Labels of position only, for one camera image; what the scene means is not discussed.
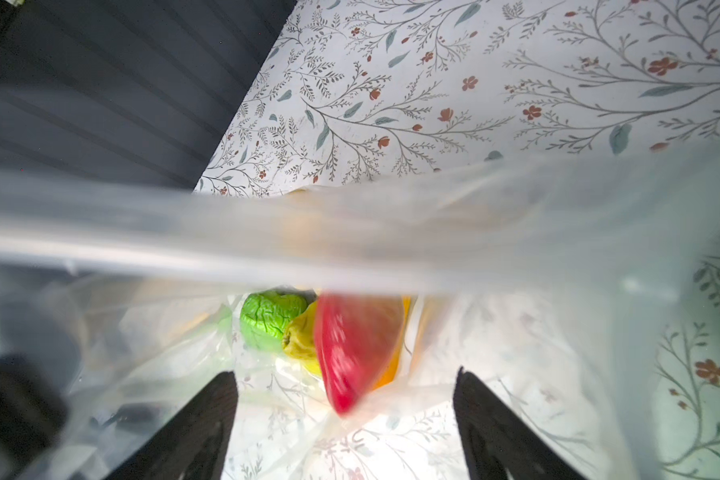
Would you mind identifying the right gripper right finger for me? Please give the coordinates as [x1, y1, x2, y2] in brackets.
[453, 369, 582, 480]

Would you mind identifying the red toy fruit front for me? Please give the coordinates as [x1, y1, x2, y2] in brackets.
[314, 293, 403, 416]

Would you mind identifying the clear zip top bag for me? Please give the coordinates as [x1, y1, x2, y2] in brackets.
[0, 141, 720, 479]

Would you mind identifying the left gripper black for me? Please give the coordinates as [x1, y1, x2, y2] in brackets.
[0, 355, 66, 479]

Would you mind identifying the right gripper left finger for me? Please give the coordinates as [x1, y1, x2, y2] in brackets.
[108, 371, 239, 480]

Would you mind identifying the yellow green toy pear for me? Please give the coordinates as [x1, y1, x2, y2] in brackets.
[281, 302, 322, 377]

